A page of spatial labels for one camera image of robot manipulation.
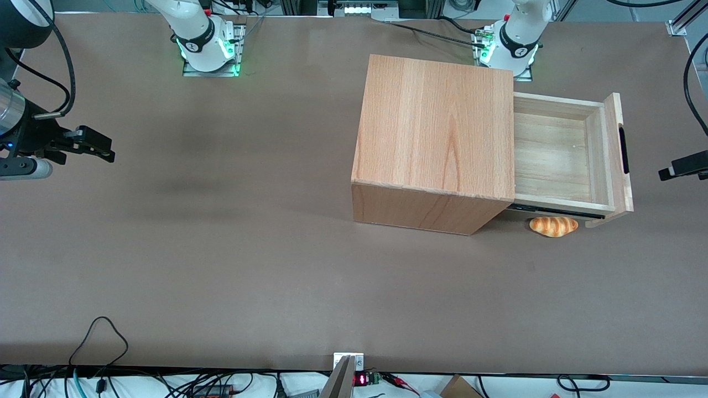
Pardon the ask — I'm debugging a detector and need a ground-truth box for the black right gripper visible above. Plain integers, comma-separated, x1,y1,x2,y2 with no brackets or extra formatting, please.
0,111,116,166

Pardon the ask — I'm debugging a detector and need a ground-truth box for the wooden drawer with black handle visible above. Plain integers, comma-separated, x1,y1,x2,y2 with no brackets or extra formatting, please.
508,91,635,229

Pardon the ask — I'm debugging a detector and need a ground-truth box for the wooden drawer cabinet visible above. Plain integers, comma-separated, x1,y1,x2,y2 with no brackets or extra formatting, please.
351,54,516,236

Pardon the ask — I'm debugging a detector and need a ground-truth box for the toy bread roll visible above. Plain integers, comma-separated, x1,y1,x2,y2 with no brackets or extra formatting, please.
529,216,579,238

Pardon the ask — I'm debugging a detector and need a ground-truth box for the orange black device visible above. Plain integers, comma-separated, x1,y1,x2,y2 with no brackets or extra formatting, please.
192,384,237,398

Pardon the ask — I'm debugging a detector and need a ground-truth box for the white light bar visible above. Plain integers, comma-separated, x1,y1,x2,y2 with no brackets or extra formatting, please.
332,1,400,17

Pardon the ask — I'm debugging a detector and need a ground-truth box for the brown cardboard piece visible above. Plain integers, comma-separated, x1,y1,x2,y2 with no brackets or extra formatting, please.
439,374,483,398

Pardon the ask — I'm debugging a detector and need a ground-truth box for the tan wooden beam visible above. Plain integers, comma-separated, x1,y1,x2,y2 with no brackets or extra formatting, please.
319,355,356,398

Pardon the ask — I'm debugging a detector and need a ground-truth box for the red alligator clip lead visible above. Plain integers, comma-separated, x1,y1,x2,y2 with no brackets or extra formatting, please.
381,373,422,396

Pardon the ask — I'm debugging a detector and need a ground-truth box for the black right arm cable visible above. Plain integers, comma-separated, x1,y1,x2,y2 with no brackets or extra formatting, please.
4,0,76,119

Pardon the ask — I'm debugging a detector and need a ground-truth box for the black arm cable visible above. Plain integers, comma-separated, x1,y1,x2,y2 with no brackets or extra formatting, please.
4,0,76,119
683,33,708,137

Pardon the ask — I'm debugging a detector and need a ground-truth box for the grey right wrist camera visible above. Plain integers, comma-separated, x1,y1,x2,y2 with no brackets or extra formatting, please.
0,158,54,181

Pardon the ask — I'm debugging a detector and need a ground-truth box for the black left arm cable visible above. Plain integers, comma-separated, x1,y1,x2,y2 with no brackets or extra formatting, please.
683,33,708,137

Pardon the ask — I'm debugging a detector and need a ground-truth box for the aluminium profile rail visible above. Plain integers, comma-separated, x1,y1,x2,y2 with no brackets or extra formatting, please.
666,0,708,37

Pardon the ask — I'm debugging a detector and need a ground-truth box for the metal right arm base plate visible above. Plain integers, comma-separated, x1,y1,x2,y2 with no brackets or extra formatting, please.
182,22,247,77

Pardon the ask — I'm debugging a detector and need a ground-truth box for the black looped cable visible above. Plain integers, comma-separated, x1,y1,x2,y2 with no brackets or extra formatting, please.
69,316,129,368

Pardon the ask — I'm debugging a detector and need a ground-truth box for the black coiled cable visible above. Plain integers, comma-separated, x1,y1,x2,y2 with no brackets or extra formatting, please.
555,374,612,393

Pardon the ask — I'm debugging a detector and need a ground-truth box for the short black table cable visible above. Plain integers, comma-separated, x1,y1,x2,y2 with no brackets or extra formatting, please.
436,15,487,36

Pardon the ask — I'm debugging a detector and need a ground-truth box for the long black table cable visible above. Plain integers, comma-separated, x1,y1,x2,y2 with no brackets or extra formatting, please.
382,20,487,49

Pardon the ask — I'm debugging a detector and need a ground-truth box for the silver metal bracket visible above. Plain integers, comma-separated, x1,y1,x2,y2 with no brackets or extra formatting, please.
333,352,365,372

